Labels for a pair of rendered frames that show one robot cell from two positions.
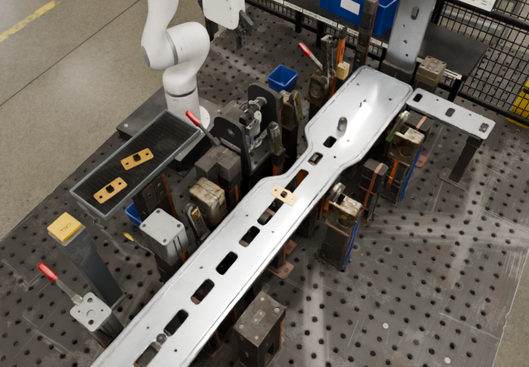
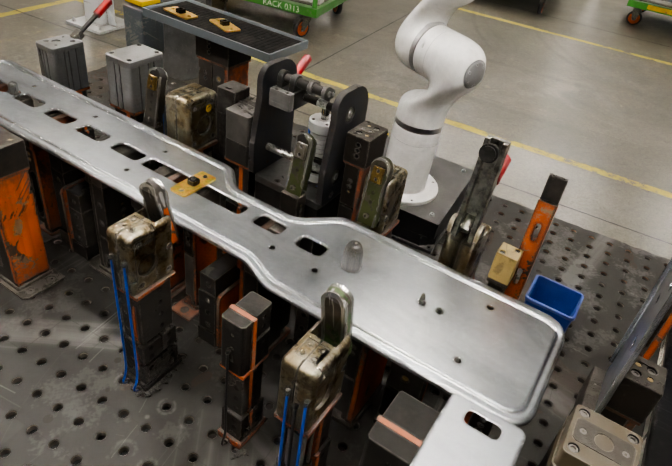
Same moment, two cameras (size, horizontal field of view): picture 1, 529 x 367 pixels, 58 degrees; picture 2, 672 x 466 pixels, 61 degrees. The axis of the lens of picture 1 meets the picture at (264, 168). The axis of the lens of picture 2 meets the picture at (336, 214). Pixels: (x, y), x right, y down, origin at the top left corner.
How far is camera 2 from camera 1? 1.45 m
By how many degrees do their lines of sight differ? 57
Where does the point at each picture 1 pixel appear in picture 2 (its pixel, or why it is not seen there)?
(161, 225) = (134, 52)
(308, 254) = not seen: hidden behind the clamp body
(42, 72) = not seen: hidden behind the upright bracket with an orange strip
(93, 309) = (60, 41)
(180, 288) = (72, 104)
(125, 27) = not seen: outside the picture
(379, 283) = (73, 438)
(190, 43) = (435, 49)
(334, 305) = (58, 362)
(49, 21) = (639, 197)
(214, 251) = (114, 125)
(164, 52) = (407, 32)
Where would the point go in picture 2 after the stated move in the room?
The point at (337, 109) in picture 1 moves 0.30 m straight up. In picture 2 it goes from (402, 265) to (446, 93)
